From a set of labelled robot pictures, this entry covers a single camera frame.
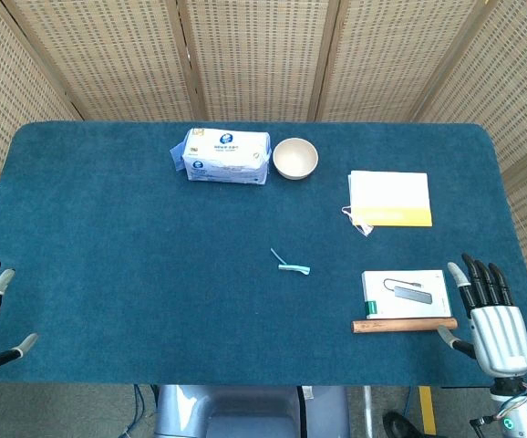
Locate blue table mat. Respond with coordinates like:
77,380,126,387
0,120,527,389

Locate brown wooden stick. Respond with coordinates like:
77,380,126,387
352,318,459,335

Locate blue floor cable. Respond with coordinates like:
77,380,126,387
132,384,150,433

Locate beige bowl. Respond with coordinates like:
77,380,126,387
272,137,320,181

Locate white USB hub box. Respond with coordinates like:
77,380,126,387
361,269,454,320

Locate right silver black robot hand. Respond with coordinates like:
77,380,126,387
437,253,527,378

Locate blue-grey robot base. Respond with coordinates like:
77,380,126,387
153,384,351,438

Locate bamboo folding screen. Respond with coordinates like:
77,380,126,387
0,0,527,438

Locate white blue tissue pack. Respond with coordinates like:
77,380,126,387
169,127,273,186

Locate white yellow booklet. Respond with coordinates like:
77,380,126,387
347,171,433,228

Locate clear wrapper with pink string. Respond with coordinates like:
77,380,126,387
340,204,377,237

